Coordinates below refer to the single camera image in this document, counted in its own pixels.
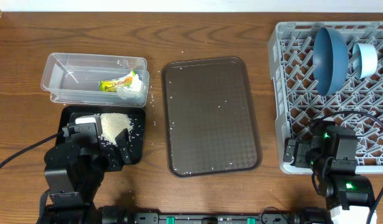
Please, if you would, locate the grey dishwasher rack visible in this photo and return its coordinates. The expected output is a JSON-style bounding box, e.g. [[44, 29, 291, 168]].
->
[[267, 21, 383, 174]]

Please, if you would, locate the yellow green snack wrapper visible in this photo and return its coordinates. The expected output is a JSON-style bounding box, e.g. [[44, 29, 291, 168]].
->
[[98, 70, 136, 92]]

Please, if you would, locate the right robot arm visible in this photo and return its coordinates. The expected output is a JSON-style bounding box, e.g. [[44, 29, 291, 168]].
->
[[283, 120, 376, 223]]

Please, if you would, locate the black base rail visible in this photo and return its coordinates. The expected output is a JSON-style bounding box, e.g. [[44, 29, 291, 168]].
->
[[101, 210, 332, 224]]

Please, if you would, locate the white tissue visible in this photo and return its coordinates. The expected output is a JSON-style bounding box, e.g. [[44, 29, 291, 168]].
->
[[116, 74, 142, 100]]

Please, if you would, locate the light blue bowl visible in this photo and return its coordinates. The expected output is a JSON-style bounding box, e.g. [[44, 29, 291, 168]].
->
[[352, 43, 378, 80]]

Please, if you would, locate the brown serving tray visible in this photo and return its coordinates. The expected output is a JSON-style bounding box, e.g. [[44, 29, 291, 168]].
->
[[162, 57, 263, 178]]

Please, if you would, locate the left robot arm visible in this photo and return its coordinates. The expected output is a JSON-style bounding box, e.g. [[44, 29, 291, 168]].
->
[[37, 126, 135, 223]]

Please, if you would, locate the black rectangular tray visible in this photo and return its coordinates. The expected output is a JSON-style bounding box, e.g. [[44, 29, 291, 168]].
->
[[58, 105, 145, 165]]

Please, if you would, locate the clear plastic waste bin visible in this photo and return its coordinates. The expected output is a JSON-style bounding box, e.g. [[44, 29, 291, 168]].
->
[[40, 53, 149, 108]]

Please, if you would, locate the dark blue plate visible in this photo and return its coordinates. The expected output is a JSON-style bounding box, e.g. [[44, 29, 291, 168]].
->
[[313, 27, 349, 96]]

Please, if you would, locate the pile of white rice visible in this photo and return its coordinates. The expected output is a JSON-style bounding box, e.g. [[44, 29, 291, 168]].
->
[[99, 113, 133, 146]]

